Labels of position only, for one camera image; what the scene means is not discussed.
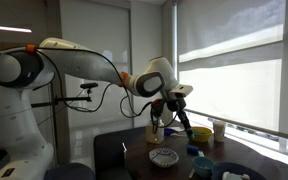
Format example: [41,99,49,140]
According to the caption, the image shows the large dark blue bowl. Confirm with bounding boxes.
[211,161,269,180]

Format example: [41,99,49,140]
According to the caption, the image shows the white soap dispenser bottle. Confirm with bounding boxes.
[145,119,165,145]

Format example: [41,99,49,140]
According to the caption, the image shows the white spoon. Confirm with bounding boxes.
[169,132,189,139]

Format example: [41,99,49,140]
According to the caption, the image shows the white object in bowl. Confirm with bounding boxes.
[221,171,251,180]

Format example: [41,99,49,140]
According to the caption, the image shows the white paper cup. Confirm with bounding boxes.
[212,120,228,143]

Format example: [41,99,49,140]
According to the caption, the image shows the white bowl with blue pattern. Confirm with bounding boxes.
[148,147,180,169]

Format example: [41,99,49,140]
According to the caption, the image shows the blue rectangular block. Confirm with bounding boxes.
[186,144,200,155]

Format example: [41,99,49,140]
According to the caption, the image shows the black camera on boom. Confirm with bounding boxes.
[30,82,99,109]

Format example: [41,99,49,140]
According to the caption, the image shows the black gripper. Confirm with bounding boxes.
[174,97,196,138]

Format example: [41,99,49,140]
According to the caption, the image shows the light blue small bowl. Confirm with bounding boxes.
[192,156,216,179]

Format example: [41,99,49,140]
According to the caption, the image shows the grey roller window blind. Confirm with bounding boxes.
[177,0,288,133]

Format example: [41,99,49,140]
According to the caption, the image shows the ceiling strip light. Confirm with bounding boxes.
[0,23,33,34]

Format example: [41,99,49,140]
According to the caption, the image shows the yellow bowl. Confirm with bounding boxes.
[188,126,214,144]

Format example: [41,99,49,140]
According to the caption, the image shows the black office chair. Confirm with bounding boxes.
[43,125,149,180]

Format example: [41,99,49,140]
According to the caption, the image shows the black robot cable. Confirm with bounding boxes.
[33,46,165,129]

